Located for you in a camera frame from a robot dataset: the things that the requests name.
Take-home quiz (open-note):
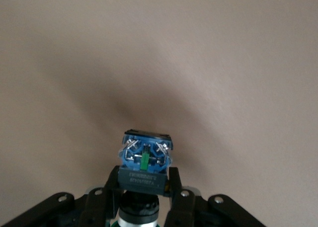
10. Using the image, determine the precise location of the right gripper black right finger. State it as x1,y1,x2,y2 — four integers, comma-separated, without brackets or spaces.
163,166,268,227

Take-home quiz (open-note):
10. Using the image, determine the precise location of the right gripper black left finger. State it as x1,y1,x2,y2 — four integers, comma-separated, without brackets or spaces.
0,166,125,227

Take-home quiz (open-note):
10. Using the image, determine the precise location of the green push button switch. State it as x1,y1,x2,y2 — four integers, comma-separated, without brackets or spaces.
116,128,174,227

